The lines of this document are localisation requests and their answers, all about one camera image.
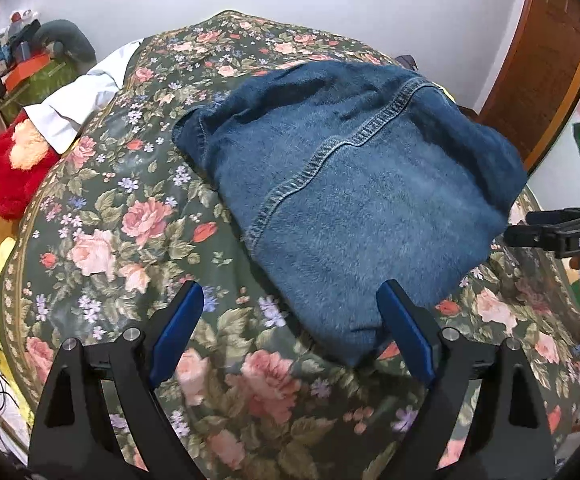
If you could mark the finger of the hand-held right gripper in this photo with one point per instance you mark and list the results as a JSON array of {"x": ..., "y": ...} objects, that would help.
[
  {"x": 555, "y": 217},
  {"x": 530, "y": 236}
]

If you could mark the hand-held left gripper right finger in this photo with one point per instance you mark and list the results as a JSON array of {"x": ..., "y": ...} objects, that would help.
[{"x": 405, "y": 325}]

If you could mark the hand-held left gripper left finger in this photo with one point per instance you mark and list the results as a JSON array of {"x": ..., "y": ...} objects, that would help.
[{"x": 179, "y": 325}]

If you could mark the blue denim jacket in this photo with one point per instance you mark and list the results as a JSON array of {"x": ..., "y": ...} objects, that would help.
[{"x": 350, "y": 200}]

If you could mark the floral bedspread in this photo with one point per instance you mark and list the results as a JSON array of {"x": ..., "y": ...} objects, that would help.
[{"x": 134, "y": 220}]

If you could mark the wooden door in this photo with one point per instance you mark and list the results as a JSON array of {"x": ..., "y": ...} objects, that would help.
[{"x": 535, "y": 60}]

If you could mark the yellow cloth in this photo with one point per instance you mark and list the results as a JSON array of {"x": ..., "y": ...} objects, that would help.
[{"x": 442, "y": 92}]

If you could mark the dark blue bag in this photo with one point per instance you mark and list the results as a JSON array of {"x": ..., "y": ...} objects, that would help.
[{"x": 406, "y": 61}]

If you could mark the red plush toy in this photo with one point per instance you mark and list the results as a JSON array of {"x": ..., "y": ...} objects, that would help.
[{"x": 14, "y": 160}]

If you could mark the white cloth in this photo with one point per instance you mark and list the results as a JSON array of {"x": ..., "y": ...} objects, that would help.
[{"x": 79, "y": 100}]

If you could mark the green covered box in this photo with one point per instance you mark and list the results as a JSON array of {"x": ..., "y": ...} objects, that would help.
[{"x": 39, "y": 90}]

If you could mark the orange box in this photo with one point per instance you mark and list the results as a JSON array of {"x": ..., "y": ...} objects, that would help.
[{"x": 27, "y": 67}]

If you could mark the pile of mixed clutter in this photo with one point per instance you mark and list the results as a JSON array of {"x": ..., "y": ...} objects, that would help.
[{"x": 7, "y": 50}]

